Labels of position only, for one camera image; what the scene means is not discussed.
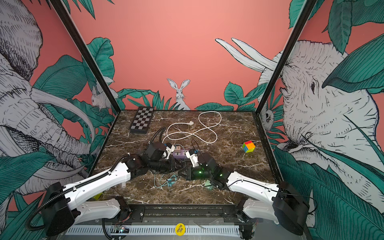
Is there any black white chessboard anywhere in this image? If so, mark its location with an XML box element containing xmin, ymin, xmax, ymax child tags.
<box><xmin>130</xmin><ymin>107</ymin><xmax>154</xmax><ymax>134</ymax></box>

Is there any yellow round sticker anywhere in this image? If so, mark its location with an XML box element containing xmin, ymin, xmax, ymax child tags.
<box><xmin>175</xmin><ymin>223</ymin><xmax>186</xmax><ymax>236</ymax></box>

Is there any white ribbed cable duct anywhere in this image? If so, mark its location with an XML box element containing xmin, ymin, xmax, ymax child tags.
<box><xmin>66</xmin><ymin>225</ymin><xmax>240</xmax><ymax>237</ymax></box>

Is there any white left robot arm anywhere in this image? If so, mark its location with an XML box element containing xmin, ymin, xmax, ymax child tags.
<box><xmin>25</xmin><ymin>142</ymin><xmax>176</xmax><ymax>237</ymax></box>

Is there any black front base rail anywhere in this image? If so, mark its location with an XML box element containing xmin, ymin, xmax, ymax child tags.
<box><xmin>118</xmin><ymin>204</ymin><xmax>255</xmax><ymax>224</ymax></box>

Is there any colourful puzzle cube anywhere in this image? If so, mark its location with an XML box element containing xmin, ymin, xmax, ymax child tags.
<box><xmin>242</xmin><ymin>141</ymin><xmax>256</xmax><ymax>153</ymax></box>

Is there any black frame post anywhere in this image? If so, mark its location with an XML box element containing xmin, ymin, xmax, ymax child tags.
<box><xmin>50</xmin><ymin>0</ymin><xmax>121</xmax><ymax>114</ymax></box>
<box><xmin>255</xmin><ymin>0</ymin><xmax>318</xmax><ymax>114</ymax></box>

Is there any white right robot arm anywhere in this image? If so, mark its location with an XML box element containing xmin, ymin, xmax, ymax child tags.
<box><xmin>179</xmin><ymin>150</ymin><xmax>310</xmax><ymax>236</ymax></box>

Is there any purple power strip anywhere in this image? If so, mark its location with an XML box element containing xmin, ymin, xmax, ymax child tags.
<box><xmin>173</xmin><ymin>149</ymin><xmax>189</xmax><ymax>160</ymax></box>

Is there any green USB wall charger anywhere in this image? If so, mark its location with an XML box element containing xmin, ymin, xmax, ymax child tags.
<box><xmin>202</xmin><ymin>180</ymin><xmax>213</xmax><ymax>190</ymax></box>

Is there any black right frame post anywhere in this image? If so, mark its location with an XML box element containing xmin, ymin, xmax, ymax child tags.
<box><xmin>255</xmin><ymin>0</ymin><xmax>318</xmax><ymax>114</ymax></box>

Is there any black left frame post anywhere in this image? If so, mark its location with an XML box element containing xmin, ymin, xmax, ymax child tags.
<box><xmin>50</xmin><ymin>0</ymin><xmax>121</xmax><ymax>114</ymax></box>

